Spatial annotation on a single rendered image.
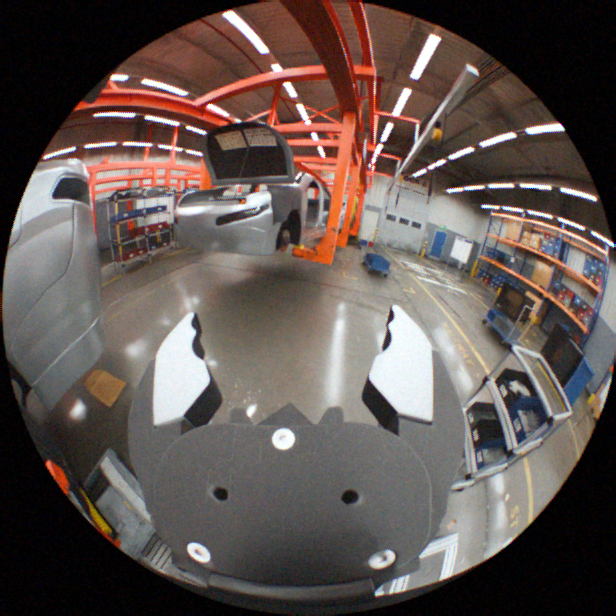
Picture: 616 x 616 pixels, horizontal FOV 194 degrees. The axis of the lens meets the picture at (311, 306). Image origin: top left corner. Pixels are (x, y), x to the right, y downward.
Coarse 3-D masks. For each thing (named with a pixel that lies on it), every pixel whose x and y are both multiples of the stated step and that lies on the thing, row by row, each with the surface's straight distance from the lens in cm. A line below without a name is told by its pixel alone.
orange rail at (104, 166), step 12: (180, 120) 946; (96, 168) 723; (108, 168) 736; (120, 168) 753; (132, 168) 784; (144, 168) 813; (168, 168) 859; (180, 168) 900; (192, 168) 948; (120, 180) 989; (192, 180) 1271
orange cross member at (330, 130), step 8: (280, 128) 346; (288, 128) 339; (296, 128) 333; (304, 128) 328; (312, 128) 324; (320, 128) 320; (328, 128) 317; (336, 128) 315; (328, 136) 317; (336, 144) 309
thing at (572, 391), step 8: (584, 360) 521; (584, 368) 524; (592, 368) 573; (576, 376) 527; (584, 376) 526; (568, 384) 532; (576, 384) 529; (584, 384) 527; (568, 392) 533; (576, 392) 530; (568, 400) 535
